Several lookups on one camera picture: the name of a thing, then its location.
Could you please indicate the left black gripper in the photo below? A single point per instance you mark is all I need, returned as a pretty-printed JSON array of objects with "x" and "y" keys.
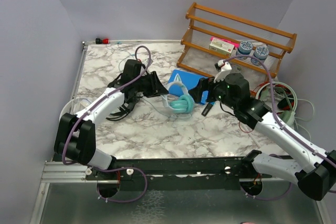
[{"x": 157, "y": 87}]

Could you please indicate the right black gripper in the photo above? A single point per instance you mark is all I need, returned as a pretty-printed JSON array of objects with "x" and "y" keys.
[{"x": 204, "y": 84}]

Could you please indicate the teal cat-ear headphones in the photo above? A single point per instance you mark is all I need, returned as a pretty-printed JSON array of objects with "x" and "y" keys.
[{"x": 184, "y": 104}]

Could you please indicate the black blue headphones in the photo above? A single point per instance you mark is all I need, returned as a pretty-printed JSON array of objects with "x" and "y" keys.
[{"x": 124, "y": 110}]

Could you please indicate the white over-ear headphones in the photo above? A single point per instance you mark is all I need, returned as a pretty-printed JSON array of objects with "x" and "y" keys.
[{"x": 75, "y": 105}]

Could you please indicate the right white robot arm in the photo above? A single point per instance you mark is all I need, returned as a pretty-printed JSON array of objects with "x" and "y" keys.
[{"x": 311, "y": 168}]

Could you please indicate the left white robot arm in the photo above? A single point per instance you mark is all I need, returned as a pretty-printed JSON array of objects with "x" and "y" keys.
[{"x": 76, "y": 135}]

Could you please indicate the green headphones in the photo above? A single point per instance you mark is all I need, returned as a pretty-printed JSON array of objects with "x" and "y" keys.
[{"x": 290, "y": 118}]

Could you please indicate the red black headphones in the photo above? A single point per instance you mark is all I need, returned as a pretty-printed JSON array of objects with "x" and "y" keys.
[{"x": 289, "y": 101}]

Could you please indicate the blue notebook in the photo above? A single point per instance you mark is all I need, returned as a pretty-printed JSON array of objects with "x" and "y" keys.
[{"x": 190, "y": 80}]

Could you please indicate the black blue marker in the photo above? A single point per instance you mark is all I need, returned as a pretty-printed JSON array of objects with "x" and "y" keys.
[{"x": 207, "y": 108}]

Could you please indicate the white green box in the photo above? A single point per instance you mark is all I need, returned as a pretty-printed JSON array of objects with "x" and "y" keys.
[{"x": 222, "y": 47}]

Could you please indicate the wooden shelf rack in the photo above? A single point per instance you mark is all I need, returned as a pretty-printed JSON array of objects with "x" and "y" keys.
[{"x": 213, "y": 35}]

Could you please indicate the left blue-lid jar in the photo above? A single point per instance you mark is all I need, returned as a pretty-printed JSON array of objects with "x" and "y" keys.
[{"x": 244, "y": 49}]

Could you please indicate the blue-lid jar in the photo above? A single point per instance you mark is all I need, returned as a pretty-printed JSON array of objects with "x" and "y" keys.
[
  {"x": 244, "y": 49},
  {"x": 261, "y": 53}
]

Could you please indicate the right blue-lid jar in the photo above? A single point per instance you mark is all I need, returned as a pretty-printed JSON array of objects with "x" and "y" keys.
[{"x": 261, "y": 53}]

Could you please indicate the white stick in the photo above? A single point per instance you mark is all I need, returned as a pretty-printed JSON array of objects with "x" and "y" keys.
[{"x": 254, "y": 140}]

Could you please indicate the red black connector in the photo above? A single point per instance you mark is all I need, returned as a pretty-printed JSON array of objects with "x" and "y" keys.
[{"x": 100, "y": 41}]

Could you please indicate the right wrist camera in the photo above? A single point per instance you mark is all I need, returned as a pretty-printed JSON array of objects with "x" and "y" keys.
[{"x": 224, "y": 68}]

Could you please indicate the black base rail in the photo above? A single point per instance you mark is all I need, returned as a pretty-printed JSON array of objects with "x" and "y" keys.
[{"x": 177, "y": 174}]

